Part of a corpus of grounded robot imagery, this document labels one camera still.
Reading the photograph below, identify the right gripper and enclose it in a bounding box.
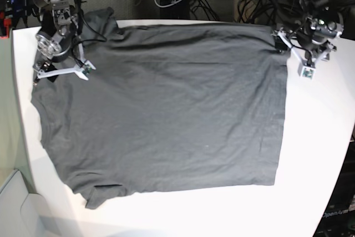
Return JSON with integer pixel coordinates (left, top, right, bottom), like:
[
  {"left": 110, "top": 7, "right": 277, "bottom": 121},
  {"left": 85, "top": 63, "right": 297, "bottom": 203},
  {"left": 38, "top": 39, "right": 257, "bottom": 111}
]
[{"left": 41, "top": 48, "right": 83, "bottom": 73}]

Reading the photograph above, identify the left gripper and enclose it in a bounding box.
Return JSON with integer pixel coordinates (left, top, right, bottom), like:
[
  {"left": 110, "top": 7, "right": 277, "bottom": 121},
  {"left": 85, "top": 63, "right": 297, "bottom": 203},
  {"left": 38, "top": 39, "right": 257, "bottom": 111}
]
[{"left": 289, "top": 34, "right": 333, "bottom": 59}]

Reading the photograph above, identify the grey t-shirt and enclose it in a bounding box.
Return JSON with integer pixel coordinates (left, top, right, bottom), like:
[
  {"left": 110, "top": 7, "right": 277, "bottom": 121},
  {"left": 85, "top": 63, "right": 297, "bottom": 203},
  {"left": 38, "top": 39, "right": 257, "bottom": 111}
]
[{"left": 31, "top": 23, "right": 290, "bottom": 209}]

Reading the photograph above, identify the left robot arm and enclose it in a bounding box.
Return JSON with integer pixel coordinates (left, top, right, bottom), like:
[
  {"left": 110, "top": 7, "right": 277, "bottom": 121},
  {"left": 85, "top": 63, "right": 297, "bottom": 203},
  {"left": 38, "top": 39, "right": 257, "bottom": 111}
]
[{"left": 271, "top": 0, "right": 344, "bottom": 65}]

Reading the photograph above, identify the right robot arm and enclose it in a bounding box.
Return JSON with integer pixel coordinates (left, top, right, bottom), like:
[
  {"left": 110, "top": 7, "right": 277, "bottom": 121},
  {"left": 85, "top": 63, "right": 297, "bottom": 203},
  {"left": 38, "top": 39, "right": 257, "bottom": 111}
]
[{"left": 33, "top": 0, "right": 85, "bottom": 79}]

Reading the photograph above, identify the red clamp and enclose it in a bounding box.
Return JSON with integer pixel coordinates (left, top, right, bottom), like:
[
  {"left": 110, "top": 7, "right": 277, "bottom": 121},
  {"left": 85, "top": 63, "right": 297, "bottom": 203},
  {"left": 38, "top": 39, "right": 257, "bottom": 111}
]
[{"left": 1, "top": 11, "right": 12, "bottom": 39}]

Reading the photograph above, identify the white bin corner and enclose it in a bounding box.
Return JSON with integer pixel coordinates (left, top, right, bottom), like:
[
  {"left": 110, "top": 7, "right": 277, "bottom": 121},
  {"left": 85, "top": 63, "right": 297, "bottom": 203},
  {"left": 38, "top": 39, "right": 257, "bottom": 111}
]
[{"left": 1, "top": 170, "right": 61, "bottom": 236}]

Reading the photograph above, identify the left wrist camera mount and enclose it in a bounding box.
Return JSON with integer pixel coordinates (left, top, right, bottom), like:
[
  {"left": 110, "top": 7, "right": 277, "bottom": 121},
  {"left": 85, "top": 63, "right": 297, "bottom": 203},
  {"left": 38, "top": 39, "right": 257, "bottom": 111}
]
[{"left": 275, "top": 27, "right": 337, "bottom": 79}]

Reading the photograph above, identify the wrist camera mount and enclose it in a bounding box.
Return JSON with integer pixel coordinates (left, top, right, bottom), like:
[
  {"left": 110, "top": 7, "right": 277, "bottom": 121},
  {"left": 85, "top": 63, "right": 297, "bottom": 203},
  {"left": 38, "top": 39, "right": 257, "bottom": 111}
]
[
  {"left": 33, "top": 43, "right": 96, "bottom": 86},
  {"left": 275, "top": 27, "right": 337, "bottom": 79}
]

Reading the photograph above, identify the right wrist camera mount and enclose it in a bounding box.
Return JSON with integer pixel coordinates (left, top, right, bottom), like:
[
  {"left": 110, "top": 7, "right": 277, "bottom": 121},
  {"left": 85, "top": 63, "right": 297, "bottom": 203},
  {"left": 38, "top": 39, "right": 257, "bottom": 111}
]
[{"left": 33, "top": 43, "right": 96, "bottom": 86}]

